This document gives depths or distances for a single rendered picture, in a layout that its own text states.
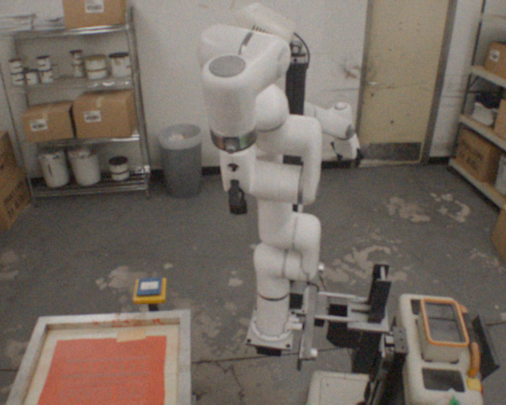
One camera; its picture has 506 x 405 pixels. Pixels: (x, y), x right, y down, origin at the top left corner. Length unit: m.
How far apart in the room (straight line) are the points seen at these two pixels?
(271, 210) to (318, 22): 3.53
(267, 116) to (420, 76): 4.31
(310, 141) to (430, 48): 4.21
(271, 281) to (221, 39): 0.70
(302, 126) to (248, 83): 0.28
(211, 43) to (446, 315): 1.34
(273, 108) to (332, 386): 1.73
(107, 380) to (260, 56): 1.17
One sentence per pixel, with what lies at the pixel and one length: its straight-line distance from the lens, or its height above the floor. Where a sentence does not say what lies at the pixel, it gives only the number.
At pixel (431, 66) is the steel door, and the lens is 5.03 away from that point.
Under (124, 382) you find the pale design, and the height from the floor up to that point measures 0.96.
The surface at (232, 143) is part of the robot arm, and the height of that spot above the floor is 1.87.
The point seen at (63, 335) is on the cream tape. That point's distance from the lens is 1.67.
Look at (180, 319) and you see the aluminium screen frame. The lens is 1.56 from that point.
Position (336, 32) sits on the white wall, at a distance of 4.44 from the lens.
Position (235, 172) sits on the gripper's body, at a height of 1.81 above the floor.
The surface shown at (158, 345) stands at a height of 0.96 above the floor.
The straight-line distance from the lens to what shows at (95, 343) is 1.60.
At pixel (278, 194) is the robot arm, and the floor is 1.68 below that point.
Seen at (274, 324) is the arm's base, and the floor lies 1.20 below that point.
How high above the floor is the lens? 2.11
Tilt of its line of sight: 31 degrees down
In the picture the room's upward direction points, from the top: straight up
